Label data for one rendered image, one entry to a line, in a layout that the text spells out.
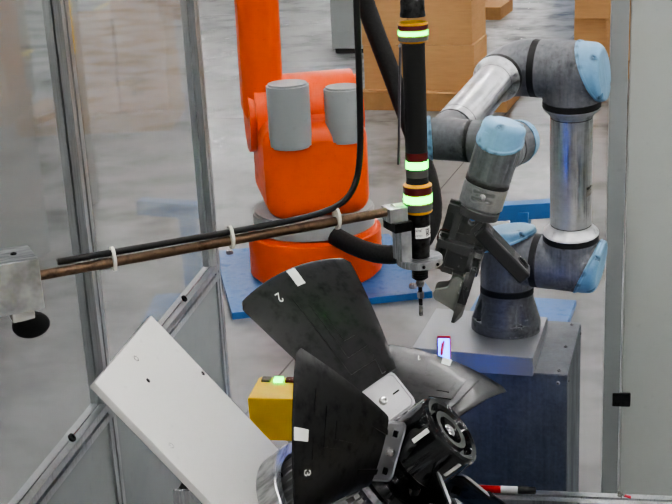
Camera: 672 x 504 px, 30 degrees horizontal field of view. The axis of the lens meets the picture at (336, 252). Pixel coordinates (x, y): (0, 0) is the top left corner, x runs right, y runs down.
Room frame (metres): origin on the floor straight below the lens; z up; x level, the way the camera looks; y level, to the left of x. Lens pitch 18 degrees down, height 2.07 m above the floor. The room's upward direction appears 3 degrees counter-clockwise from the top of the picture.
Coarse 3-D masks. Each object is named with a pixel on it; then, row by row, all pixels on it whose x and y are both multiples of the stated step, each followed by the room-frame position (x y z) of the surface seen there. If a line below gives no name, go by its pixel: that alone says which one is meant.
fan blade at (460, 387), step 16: (400, 352) 2.03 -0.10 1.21; (416, 352) 2.04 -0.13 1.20; (400, 368) 1.97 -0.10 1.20; (416, 368) 1.98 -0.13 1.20; (432, 368) 1.98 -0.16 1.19; (448, 368) 2.00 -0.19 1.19; (464, 368) 2.02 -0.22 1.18; (416, 384) 1.92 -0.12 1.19; (432, 384) 1.92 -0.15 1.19; (448, 384) 1.92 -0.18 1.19; (464, 384) 1.94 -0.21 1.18; (480, 384) 1.96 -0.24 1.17; (496, 384) 2.00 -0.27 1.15; (416, 400) 1.87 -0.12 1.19; (448, 400) 1.87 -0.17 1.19; (464, 400) 1.88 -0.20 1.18; (480, 400) 1.89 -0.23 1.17
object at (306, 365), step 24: (312, 360) 1.53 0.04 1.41; (312, 384) 1.51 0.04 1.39; (336, 384) 1.55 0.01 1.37; (312, 408) 1.49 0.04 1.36; (336, 408) 1.53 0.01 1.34; (360, 408) 1.57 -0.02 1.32; (312, 432) 1.48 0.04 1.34; (336, 432) 1.51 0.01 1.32; (360, 432) 1.56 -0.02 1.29; (384, 432) 1.60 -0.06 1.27; (312, 456) 1.46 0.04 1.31; (336, 456) 1.51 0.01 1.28; (360, 456) 1.56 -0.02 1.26; (312, 480) 1.45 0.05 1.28; (336, 480) 1.50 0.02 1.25; (360, 480) 1.56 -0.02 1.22
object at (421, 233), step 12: (408, 0) 1.78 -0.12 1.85; (420, 0) 1.78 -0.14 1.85; (408, 12) 1.78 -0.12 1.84; (420, 12) 1.78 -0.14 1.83; (408, 216) 1.78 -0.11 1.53; (420, 216) 1.77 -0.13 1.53; (420, 228) 1.77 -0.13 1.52; (420, 240) 1.77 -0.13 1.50; (420, 252) 1.78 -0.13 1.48; (420, 276) 1.78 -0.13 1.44
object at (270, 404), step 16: (256, 384) 2.23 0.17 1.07; (272, 384) 2.22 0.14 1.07; (288, 384) 2.22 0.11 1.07; (256, 400) 2.16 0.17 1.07; (272, 400) 2.16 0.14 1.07; (288, 400) 2.15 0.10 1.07; (256, 416) 2.16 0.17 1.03; (272, 416) 2.16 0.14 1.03; (288, 416) 2.15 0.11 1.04; (272, 432) 2.16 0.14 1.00; (288, 432) 2.15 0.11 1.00
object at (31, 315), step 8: (24, 312) 1.53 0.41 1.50; (32, 312) 1.54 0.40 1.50; (40, 312) 1.56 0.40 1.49; (16, 320) 1.53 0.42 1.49; (24, 320) 1.53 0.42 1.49; (32, 320) 1.54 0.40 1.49; (40, 320) 1.54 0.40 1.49; (48, 320) 1.55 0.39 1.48; (16, 328) 1.53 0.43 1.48; (24, 328) 1.53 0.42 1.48; (32, 328) 1.53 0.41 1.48; (40, 328) 1.54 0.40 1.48; (24, 336) 1.53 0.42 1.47; (32, 336) 1.54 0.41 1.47
